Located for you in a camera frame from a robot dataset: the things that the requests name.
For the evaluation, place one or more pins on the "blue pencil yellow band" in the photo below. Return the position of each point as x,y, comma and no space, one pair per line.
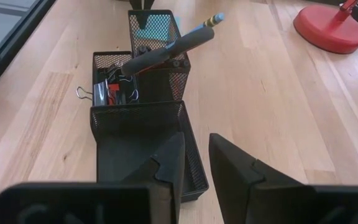
213,21

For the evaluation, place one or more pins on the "red desk lamp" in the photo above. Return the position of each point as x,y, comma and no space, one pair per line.
328,28

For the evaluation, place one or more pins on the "black binder clip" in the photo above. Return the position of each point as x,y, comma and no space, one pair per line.
113,70
99,93

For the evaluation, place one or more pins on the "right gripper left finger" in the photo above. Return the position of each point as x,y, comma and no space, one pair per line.
166,174

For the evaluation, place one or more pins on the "thick dark grey marker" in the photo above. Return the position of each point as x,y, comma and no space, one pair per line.
166,51

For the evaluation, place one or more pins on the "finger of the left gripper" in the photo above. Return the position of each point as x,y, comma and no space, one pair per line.
148,5
137,6

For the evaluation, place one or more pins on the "black mesh desk organizer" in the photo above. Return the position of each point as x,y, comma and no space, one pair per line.
135,130

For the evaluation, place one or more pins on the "small red office item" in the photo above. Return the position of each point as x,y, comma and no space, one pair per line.
113,90

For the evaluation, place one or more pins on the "teal sticky note pad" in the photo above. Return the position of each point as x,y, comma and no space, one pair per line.
157,31

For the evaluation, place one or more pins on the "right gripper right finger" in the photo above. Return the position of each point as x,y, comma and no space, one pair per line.
238,180

